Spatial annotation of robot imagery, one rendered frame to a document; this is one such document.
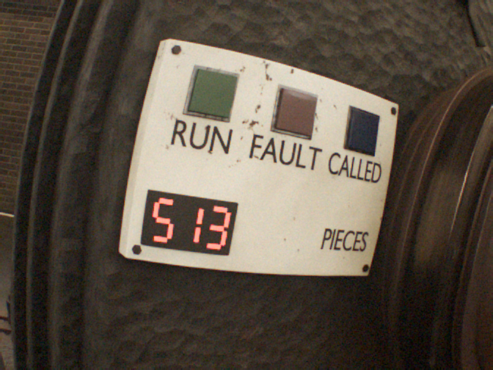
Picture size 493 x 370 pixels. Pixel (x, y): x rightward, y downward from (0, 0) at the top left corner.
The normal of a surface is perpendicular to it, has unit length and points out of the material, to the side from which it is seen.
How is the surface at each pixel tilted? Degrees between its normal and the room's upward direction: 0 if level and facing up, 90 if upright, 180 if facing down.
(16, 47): 90
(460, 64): 90
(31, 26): 90
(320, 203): 90
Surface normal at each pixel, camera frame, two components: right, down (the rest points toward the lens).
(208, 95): 0.49, 0.14
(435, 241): -0.85, -0.11
